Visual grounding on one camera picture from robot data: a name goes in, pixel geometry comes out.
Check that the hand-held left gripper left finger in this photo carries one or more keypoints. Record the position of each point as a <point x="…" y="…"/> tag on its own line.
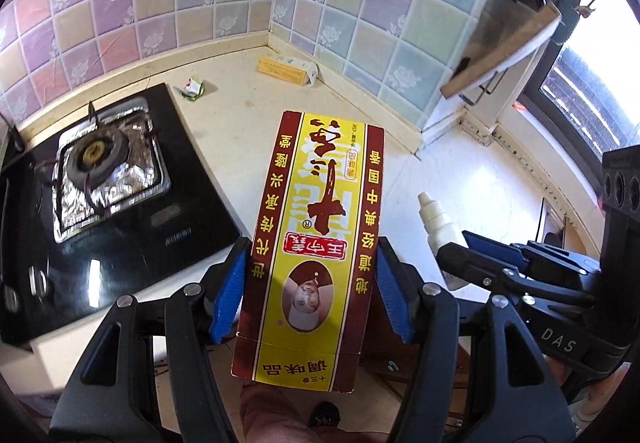
<point x="227" y="293"/>

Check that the small green white wrapper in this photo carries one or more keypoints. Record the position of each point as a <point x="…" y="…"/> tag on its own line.
<point x="191" y="87"/>

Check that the flat yellow and white box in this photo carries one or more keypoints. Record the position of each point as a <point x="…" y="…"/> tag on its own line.
<point x="280" y="68"/>

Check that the long yellow and red box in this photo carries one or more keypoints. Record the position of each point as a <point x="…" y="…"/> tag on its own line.
<point x="310" y="233"/>

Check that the small orange object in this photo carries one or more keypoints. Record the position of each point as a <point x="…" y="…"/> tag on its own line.
<point x="520" y="107"/>

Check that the kitchen window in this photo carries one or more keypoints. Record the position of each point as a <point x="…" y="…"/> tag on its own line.
<point x="590" y="98"/>

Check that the black cutting board holder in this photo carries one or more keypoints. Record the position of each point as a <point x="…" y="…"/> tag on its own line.
<point x="487" y="88"/>

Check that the blue patterned slipper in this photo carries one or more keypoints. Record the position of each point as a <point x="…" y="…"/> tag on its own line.
<point x="322" y="415"/>

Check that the small white plastic bottle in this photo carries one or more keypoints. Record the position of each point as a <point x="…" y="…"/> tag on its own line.
<point x="435" y="218"/>

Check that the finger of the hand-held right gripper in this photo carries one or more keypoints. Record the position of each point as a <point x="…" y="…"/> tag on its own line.
<point x="470" y="268"/>
<point x="487" y="243"/>

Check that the aluminium foil burner liner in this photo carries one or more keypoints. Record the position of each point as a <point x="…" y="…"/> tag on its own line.
<point x="135" y="183"/>

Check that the wooden cutting board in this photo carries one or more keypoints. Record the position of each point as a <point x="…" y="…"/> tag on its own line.
<point x="500" y="58"/>

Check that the black glass gas stove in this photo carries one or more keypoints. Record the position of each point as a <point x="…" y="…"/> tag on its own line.
<point x="190" y="223"/>

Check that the person's pink pants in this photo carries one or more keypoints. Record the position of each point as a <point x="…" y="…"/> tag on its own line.
<point x="270" y="418"/>

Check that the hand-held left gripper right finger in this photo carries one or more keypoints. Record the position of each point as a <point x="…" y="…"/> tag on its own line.
<point x="392" y="293"/>

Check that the black gas burner grate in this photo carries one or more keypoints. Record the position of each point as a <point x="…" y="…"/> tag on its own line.
<point x="95" y="158"/>

